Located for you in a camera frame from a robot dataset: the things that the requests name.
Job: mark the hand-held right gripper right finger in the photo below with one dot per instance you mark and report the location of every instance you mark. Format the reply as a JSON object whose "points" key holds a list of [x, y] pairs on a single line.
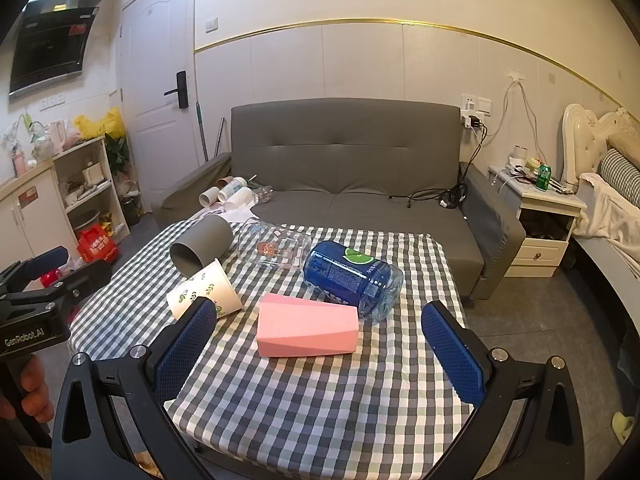
{"points": [[450, 350]]}

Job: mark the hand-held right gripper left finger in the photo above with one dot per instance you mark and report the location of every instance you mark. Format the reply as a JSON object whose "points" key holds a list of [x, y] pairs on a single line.
{"points": [[186, 337]]}

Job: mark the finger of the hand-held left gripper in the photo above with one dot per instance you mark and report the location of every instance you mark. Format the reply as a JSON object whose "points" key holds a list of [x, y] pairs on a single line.
{"points": [[47, 259], [92, 277]]}

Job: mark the pink foam block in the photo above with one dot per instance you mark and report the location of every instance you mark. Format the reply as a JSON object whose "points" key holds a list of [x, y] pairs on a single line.
{"points": [[305, 330]]}

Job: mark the leaf print paper cup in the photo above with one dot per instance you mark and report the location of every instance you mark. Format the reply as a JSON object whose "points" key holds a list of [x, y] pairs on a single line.
{"points": [[210, 285]]}

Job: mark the grey cup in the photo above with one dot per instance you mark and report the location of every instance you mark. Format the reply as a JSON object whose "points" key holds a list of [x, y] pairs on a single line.
{"points": [[210, 237]]}

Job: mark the clear glass cup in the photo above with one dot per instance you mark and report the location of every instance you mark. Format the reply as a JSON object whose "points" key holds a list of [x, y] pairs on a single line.
{"points": [[272, 250]]}

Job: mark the person's left hand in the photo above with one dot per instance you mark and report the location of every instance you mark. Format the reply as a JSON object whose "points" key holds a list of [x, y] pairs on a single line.
{"points": [[35, 385]]}

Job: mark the small red object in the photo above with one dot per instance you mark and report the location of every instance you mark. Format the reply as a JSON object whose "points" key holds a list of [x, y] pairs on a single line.
{"points": [[50, 278]]}

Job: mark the red bag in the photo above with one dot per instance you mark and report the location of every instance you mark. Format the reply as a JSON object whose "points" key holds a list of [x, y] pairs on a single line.
{"points": [[97, 245]]}

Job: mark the kitchen counter cabinet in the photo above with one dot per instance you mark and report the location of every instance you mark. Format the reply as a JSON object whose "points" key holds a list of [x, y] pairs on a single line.
{"points": [[30, 220]]}

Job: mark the white open shelf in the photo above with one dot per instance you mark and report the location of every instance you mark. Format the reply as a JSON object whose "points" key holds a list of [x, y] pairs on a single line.
{"points": [[107, 195]]}

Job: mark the green plant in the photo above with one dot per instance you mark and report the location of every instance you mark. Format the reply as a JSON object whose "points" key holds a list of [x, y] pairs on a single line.
{"points": [[117, 152]]}

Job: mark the blue labelled water bottle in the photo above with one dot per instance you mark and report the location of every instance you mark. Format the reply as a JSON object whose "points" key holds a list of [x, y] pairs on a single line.
{"points": [[340, 272]]}

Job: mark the checkered tablecloth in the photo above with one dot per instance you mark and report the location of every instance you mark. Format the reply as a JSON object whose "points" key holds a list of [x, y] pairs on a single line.
{"points": [[310, 400]]}

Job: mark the white nightstand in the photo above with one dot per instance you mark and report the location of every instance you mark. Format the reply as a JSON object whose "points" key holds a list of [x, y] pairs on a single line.
{"points": [[540, 240]]}

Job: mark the yellow plastic bag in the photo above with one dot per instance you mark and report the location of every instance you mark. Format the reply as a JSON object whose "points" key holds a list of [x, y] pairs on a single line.
{"points": [[100, 125]]}

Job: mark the clear plastic bottle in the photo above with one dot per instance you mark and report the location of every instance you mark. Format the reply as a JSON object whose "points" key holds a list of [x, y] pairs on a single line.
{"points": [[262, 194]]}

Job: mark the mop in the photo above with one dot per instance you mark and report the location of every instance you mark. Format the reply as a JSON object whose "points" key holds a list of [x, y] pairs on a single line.
{"points": [[201, 130]]}

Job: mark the light slipper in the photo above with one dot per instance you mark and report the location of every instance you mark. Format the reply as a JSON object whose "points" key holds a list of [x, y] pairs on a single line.
{"points": [[624, 427]]}

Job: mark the green can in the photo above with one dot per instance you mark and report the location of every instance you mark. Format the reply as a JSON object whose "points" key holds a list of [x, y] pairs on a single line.
{"points": [[544, 177]]}

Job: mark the white blanket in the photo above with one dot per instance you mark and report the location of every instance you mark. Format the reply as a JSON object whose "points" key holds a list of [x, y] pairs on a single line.
{"points": [[605, 210]]}

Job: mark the black range hood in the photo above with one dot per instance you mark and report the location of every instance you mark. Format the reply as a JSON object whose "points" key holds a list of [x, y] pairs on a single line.
{"points": [[50, 45]]}

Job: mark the grey sofa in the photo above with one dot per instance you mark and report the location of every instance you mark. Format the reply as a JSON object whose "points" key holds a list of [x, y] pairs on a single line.
{"points": [[350, 160]]}

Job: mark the white door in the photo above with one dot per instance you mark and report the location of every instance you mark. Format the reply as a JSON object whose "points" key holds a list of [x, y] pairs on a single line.
{"points": [[155, 50]]}

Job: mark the checkered pillow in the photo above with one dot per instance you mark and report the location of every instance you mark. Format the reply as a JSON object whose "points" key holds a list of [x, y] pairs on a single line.
{"points": [[620, 172]]}

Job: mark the white bed headboard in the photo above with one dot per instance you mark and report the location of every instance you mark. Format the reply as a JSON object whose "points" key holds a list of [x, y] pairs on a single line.
{"points": [[582, 135]]}

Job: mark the wall socket with chargers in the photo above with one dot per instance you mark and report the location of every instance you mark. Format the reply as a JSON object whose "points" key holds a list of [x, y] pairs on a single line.
{"points": [[472, 112]]}

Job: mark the white light switch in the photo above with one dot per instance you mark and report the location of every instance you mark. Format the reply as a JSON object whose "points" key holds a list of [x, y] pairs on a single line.
{"points": [[211, 24]]}

